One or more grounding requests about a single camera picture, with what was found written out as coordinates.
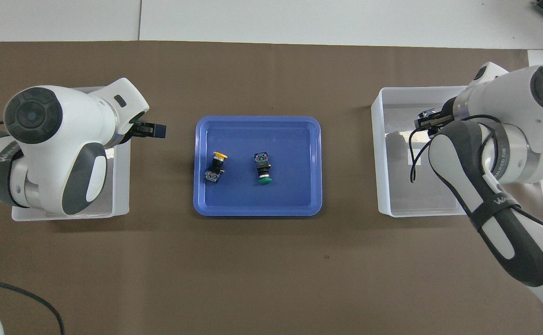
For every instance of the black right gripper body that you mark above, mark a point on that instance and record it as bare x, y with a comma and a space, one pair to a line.
450, 111

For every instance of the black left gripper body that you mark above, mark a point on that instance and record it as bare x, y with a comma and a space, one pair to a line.
138, 129

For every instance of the yellow push button switch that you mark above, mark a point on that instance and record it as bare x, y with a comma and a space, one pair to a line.
216, 165

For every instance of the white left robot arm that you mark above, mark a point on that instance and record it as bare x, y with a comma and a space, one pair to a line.
57, 121

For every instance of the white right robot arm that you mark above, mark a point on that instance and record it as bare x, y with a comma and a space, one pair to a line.
508, 139

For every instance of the white rectangular label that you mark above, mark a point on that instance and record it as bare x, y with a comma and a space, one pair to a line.
418, 157

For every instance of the translucent white plastic box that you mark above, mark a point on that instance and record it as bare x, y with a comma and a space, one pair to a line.
383, 186
121, 186

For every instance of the blue plastic tray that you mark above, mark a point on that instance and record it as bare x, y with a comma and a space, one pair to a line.
290, 195

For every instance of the brown paper mat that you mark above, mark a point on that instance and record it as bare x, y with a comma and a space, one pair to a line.
271, 260

